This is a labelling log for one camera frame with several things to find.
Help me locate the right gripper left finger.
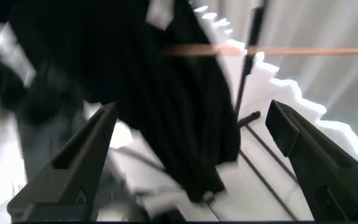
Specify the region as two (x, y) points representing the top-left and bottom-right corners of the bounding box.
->
(7, 101), (119, 223)

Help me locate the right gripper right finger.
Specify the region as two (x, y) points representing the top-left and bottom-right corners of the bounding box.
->
(264, 99), (358, 223)

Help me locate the black garment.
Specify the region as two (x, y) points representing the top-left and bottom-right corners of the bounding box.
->
(7, 0), (242, 203)

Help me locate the pink clothes hanger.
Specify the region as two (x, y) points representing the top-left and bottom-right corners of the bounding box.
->
(161, 42), (358, 58)

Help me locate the black clothes rack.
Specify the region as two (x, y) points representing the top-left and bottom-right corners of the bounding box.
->
(232, 0), (301, 222)

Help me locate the white curtain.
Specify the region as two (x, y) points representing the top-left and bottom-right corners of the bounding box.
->
(191, 0), (358, 154)

